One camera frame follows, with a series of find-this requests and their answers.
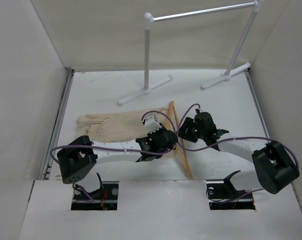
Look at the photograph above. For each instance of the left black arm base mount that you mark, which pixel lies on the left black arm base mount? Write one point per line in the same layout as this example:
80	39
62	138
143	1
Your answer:
104	198

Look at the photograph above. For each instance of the beige trousers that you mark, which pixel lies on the beige trousers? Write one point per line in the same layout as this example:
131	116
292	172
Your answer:
112	127

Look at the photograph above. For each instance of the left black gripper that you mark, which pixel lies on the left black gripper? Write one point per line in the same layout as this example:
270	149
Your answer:
152	134

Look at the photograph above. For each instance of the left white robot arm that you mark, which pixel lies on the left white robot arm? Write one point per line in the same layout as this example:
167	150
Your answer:
76	159

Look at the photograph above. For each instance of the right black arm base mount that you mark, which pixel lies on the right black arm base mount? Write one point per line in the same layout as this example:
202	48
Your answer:
222	195

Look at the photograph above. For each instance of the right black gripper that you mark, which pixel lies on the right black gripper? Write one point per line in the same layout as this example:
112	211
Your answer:
188	123

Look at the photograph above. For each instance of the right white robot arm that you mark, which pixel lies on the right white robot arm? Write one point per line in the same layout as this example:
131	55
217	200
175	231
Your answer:
275	164

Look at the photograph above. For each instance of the white and silver clothes rack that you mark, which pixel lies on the white and silver clothes rack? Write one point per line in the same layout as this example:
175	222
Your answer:
209	38

